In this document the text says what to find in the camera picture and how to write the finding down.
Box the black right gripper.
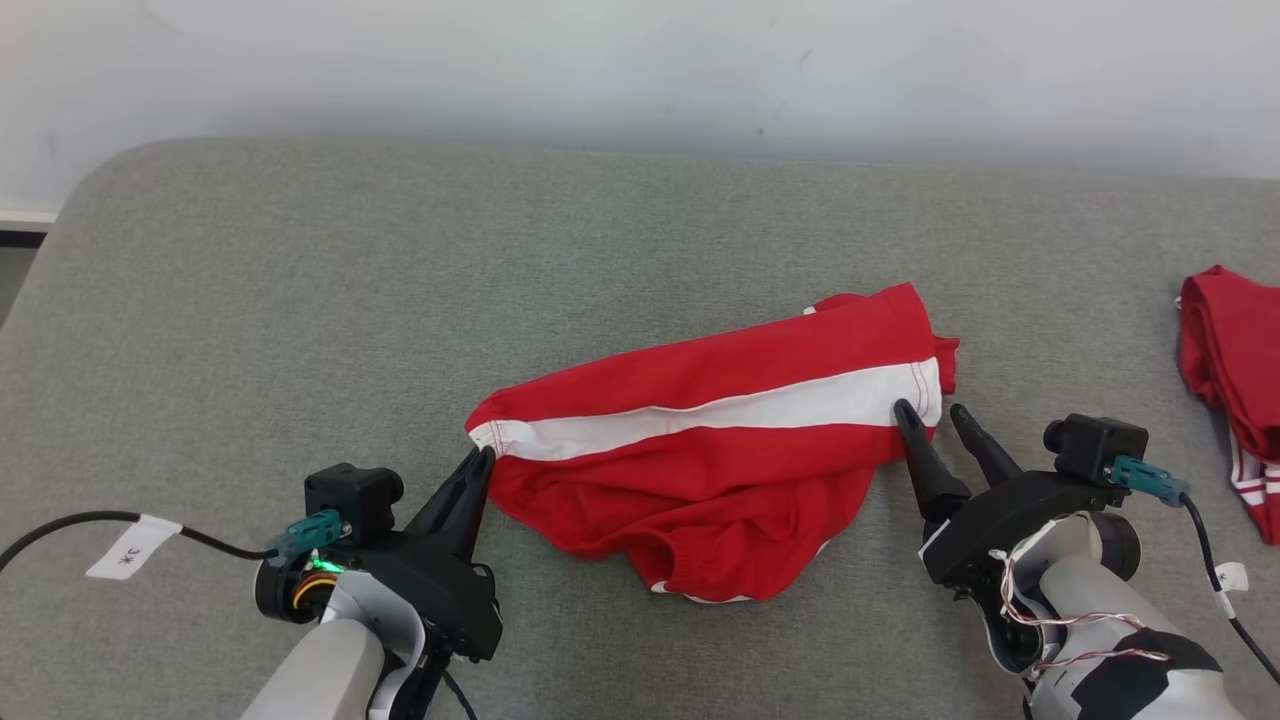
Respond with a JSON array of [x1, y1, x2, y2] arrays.
[[892, 397, 1132, 590]]

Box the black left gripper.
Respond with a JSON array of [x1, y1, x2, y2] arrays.
[[254, 447, 504, 664]]

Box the red shorts with white stripe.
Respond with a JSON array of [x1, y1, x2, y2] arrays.
[[465, 282, 962, 605]]

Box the red jersey with black print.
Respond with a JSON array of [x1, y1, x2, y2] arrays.
[[1176, 264, 1280, 547]]

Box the left camera cable, teal plug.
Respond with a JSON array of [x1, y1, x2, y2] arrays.
[[0, 508, 352, 577]]

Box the camera cable, teal plug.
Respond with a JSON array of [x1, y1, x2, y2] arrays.
[[1108, 455, 1280, 687], [0, 508, 352, 577]]

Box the right camera cable, teal plug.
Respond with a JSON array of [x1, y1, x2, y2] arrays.
[[1108, 455, 1280, 687]]

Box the white paper cable label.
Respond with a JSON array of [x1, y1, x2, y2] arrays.
[[86, 514, 184, 582], [1214, 561, 1250, 620]]

